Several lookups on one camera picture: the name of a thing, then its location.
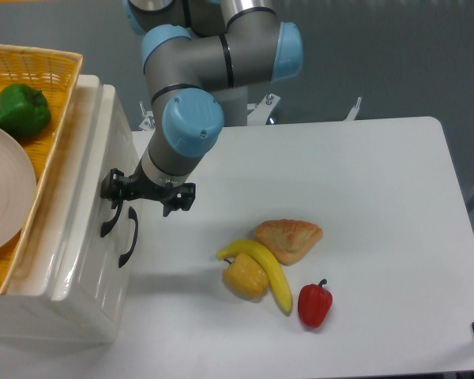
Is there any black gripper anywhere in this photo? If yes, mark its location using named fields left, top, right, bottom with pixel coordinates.
left=100, top=163, right=196, bottom=216

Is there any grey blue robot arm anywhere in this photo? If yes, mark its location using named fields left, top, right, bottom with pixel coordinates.
left=100, top=1, right=304, bottom=213

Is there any white drawer cabinet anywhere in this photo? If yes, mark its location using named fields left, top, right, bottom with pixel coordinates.
left=0, top=74, right=146, bottom=351

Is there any yellow bell pepper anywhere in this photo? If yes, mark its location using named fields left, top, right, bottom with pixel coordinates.
left=222, top=253, right=269, bottom=298

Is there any beige round plate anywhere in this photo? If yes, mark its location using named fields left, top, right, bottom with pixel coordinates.
left=0, top=129, right=36, bottom=248

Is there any brown bread pastry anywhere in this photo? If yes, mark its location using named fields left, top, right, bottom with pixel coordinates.
left=254, top=219, right=323, bottom=266

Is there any green bell pepper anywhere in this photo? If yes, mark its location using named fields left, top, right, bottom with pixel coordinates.
left=0, top=83, right=51, bottom=139

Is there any yellow woven basket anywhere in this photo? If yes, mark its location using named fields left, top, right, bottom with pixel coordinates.
left=0, top=44, right=83, bottom=295

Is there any yellow banana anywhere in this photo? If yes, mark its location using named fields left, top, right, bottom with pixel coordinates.
left=216, top=239, right=292, bottom=315

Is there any red bell pepper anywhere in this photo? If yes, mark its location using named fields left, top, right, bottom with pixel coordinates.
left=297, top=279, right=333, bottom=328

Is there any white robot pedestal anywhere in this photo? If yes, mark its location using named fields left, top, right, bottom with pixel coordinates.
left=213, top=86, right=248, bottom=127

